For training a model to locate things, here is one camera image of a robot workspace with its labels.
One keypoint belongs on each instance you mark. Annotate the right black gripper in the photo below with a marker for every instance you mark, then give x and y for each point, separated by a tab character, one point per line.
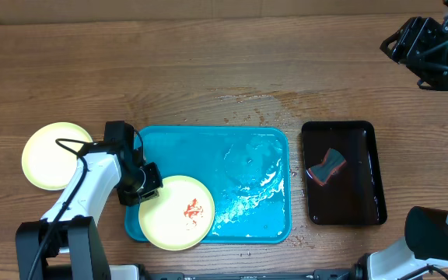
408	42

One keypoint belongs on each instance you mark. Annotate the black plastic tray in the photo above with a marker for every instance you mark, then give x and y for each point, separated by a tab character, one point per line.
354	196

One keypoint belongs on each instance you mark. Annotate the teal plastic tray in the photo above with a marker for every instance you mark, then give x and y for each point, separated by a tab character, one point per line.
246	169

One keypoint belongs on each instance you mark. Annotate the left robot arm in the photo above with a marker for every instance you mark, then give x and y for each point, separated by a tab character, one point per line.
64	243

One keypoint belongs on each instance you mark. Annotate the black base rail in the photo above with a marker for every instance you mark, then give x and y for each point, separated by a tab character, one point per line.
247	276

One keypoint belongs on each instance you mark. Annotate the yellow plate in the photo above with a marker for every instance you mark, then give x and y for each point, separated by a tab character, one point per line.
47	165
180	216

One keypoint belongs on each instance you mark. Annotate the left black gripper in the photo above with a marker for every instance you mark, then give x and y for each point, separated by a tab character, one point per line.
151	192

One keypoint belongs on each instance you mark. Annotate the orange sponge with green pad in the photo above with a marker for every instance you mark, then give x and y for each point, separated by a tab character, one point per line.
331	164

